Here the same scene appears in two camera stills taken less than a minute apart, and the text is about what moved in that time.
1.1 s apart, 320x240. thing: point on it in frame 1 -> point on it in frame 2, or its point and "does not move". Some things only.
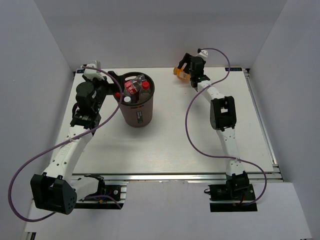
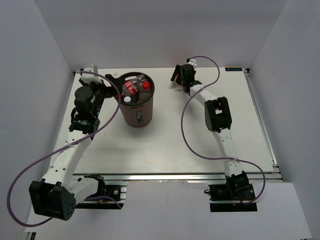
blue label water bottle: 127,99 does not move
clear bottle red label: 132,86 does not move
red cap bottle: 145,95 does not move
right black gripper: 186,58 -> 178,71
